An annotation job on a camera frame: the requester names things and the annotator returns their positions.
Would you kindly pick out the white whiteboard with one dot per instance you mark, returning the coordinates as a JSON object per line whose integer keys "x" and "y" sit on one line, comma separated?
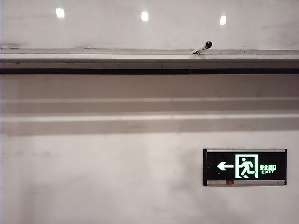
{"x": 116, "y": 30}

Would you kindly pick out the aluminium marker tray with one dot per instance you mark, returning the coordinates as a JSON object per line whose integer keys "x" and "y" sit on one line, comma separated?
{"x": 93, "y": 57}

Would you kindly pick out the white marker with black cap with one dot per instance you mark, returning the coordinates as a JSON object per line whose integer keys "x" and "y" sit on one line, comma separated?
{"x": 201, "y": 49}

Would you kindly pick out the black green exit sign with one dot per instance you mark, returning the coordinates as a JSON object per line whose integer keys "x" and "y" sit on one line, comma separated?
{"x": 222, "y": 158}

